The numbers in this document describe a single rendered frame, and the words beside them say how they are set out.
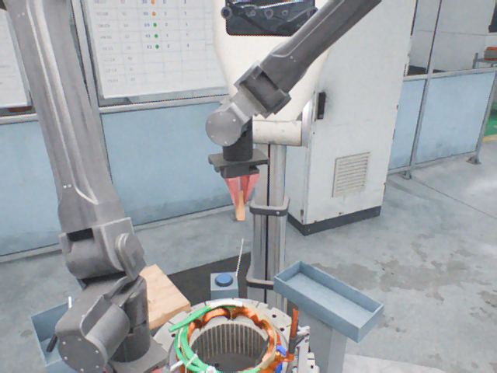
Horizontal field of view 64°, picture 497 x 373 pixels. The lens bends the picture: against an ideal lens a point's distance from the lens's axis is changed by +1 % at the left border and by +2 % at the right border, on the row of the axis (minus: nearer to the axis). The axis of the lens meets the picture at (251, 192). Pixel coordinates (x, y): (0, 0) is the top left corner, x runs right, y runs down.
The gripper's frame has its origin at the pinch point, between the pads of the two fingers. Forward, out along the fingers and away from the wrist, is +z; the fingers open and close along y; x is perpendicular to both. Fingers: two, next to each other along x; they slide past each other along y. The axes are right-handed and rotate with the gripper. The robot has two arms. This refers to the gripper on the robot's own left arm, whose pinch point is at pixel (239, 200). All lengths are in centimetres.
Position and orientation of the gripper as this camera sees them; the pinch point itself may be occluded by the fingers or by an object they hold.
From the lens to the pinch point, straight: 76.9
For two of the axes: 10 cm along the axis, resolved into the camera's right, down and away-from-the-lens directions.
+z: 0.2, 9.1, 4.2
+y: 9.4, -1.6, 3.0
